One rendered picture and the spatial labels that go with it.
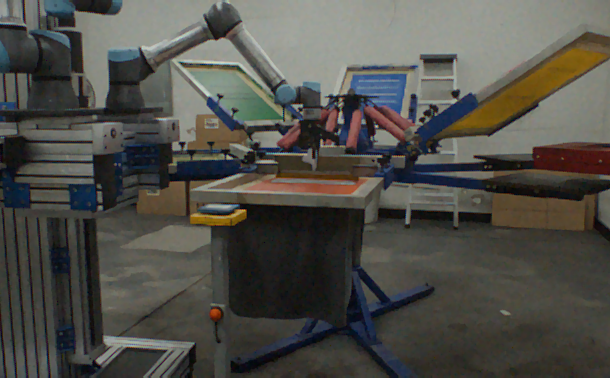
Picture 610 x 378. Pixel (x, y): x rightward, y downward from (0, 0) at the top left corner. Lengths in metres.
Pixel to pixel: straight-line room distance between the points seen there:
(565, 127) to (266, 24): 3.36
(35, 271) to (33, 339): 0.26
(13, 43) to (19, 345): 1.10
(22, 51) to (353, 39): 5.09
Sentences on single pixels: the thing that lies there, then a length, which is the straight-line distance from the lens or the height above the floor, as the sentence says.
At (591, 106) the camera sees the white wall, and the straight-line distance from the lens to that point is 6.66.
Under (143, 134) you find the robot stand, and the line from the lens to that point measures 2.35.
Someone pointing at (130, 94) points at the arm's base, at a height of 1.31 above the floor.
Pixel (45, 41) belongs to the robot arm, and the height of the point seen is 1.46.
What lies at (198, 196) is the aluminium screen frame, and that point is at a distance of 1.99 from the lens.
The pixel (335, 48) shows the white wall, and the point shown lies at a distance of 6.67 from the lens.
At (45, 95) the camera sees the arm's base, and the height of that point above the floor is 1.30.
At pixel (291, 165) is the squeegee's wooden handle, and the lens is 2.48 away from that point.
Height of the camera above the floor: 1.28
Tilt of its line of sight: 9 degrees down
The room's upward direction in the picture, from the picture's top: straight up
